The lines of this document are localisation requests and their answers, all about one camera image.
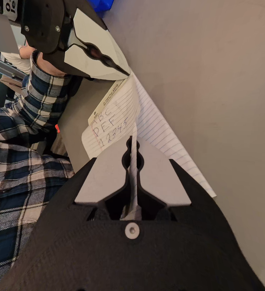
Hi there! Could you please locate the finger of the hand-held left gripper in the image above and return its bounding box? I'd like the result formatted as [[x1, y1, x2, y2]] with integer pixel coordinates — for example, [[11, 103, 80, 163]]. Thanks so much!
[[68, 8, 131, 76], [64, 44, 130, 81]]

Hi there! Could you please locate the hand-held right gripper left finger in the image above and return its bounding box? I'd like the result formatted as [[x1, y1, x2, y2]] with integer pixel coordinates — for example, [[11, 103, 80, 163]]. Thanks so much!
[[74, 135, 133, 207]]

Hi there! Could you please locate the person's left hand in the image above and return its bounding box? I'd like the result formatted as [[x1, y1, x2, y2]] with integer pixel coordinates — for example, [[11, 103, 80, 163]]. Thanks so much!
[[35, 53, 67, 77]]

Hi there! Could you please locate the brown jacket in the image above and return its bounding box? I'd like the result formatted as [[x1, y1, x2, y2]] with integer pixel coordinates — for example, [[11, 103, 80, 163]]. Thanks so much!
[[0, 75, 23, 88]]

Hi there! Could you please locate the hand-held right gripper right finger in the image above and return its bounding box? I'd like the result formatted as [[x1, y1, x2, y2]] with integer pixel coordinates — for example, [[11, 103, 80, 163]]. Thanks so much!
[[136, 137, 192, 208]]

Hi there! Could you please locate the person's plaid shirt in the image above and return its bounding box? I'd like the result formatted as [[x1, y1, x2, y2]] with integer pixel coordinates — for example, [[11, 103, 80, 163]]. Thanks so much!
[[0, 108, 76, 291]]

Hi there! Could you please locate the white lined legal pad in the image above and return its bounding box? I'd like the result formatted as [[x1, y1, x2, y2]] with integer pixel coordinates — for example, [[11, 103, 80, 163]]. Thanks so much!
[[81, 70, 217, 221]]

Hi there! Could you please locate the large blue plastic bin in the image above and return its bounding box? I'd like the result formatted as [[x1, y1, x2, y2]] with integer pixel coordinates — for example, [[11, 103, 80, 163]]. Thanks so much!
[[87, 0, 115, 12]]

